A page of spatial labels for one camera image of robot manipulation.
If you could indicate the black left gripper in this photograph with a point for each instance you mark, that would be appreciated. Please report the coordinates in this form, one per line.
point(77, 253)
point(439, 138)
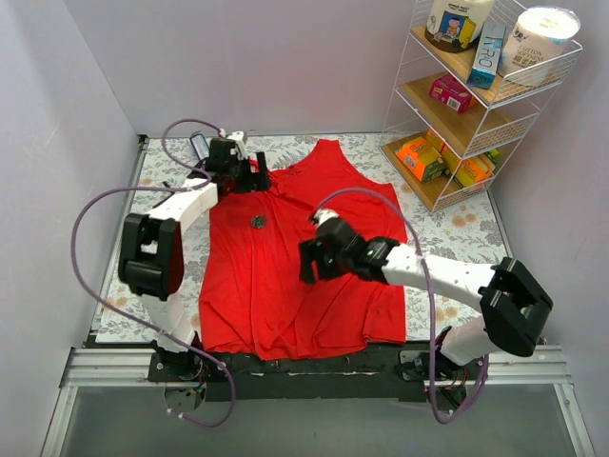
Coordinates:
point(252, 176)

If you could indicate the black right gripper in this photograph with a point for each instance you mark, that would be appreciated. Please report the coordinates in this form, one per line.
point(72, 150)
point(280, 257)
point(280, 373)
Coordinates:
point(315, 260)

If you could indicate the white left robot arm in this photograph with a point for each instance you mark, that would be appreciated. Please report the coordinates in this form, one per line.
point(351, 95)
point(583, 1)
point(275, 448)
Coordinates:
point(151, 260)

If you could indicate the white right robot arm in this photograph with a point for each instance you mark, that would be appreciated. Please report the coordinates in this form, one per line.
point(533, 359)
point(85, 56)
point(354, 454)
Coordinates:
point(513, 307)

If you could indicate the purple rectangular box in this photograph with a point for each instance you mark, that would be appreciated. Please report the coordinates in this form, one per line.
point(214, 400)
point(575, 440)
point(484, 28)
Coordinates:
point(199, 145)

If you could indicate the floral patterned table mat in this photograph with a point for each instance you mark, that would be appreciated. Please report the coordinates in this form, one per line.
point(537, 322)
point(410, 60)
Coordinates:
point(467, 232)

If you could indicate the orange green snack box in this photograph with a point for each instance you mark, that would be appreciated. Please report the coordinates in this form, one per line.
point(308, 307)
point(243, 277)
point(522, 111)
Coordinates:
point(421, 159)

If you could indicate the orange box on shelf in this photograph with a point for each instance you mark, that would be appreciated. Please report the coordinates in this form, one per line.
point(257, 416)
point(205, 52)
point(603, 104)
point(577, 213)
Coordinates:
point(474, 170)

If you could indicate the pink tissue box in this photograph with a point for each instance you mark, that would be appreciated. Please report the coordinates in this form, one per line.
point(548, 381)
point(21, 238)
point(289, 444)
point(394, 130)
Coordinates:
point(448, 90)

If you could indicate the cartoon toilet paper pack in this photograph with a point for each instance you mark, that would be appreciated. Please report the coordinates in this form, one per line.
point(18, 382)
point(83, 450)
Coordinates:
point(455, 25)

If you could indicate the blue toothpaste box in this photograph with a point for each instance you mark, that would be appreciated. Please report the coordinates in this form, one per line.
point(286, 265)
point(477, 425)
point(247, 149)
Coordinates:
point(487, 57)

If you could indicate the white toilet paper roll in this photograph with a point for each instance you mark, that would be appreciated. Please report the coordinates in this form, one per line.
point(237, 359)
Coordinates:
point(540, 34)

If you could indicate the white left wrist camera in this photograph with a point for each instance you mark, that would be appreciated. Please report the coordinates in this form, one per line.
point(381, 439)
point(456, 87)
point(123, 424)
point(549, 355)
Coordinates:
point(237, 141)

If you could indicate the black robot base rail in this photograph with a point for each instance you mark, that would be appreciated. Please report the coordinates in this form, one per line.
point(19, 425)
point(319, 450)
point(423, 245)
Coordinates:
point(380, 371)

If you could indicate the white wire shelf rack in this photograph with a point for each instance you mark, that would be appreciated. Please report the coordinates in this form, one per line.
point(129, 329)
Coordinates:
point(499, 118)

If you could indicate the aluminium frame rail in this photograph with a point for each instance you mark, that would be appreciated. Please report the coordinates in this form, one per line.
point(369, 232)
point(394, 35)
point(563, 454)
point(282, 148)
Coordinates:
point(117, 366)

